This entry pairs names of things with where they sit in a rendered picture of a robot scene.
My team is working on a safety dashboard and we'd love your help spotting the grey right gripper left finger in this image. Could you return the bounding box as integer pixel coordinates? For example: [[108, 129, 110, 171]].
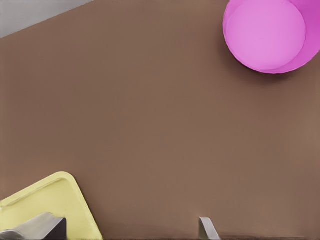
[[0, 212, 68, 240]]

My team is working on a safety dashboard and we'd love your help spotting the yellow tray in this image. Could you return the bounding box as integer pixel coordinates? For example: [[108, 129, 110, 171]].
[[0, 171, 104, 240]]

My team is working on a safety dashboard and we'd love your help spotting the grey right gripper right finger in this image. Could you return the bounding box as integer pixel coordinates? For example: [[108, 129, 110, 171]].
[[198, 216, 221, 240]]

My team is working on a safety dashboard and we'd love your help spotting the pink bowl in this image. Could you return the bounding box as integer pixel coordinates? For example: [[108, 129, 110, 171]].
[[222, 0, 320, 75]]

